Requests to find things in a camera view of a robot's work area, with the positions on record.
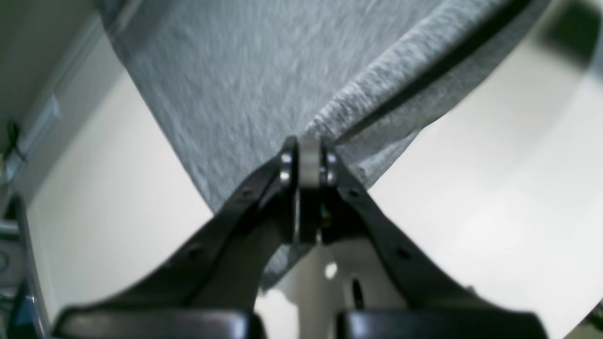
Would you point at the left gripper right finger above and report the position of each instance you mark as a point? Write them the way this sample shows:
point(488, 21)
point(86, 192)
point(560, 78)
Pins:
point(437, 307)

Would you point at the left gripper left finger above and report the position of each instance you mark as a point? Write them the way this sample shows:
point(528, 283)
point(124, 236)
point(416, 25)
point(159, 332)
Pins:
point(207, 288)

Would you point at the grey long-sleeve T-shirt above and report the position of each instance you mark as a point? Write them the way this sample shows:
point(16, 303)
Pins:
point(229, 80)

